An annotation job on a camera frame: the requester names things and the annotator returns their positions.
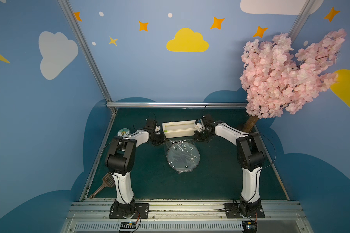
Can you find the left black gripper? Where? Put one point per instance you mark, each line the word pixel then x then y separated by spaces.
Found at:
pixel 159 138

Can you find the brown slotted spatula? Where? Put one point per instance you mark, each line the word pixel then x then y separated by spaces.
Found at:
pixel 107 181

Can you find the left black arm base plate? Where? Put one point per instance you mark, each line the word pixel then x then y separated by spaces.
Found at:
pixel 129 211

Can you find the clear plastic wrap sheet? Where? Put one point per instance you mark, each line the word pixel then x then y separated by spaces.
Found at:
pixel 182 155

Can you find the aluminium front rail frame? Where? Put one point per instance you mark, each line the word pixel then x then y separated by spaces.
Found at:
pixel 187 216

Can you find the pink cherry blossom tree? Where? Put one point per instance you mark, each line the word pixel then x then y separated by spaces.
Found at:
pixel 276 80

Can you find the aluminium back frame bar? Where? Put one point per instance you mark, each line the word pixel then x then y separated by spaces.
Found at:
pixel 176 105

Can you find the white plastic wrap dispenser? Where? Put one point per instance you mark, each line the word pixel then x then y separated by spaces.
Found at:
pixel 179 128

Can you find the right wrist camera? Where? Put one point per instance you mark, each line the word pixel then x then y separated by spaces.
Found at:
pixel 205 121

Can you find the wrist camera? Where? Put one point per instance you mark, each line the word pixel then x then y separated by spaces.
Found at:
pixel 151 126
pixel 205 121

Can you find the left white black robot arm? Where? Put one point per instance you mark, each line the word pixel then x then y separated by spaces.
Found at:
pixel 120 161

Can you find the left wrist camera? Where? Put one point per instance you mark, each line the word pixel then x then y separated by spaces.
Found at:
pixel 151 126

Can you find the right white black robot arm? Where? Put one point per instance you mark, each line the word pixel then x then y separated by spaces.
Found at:
pixel 250 156

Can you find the round grey glass plate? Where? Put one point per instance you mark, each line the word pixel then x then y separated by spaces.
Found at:
pixel 183 155

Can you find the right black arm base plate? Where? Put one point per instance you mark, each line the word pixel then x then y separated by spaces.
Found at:
pixel 245 210

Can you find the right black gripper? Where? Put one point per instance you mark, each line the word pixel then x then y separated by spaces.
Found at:
pixel 201 135

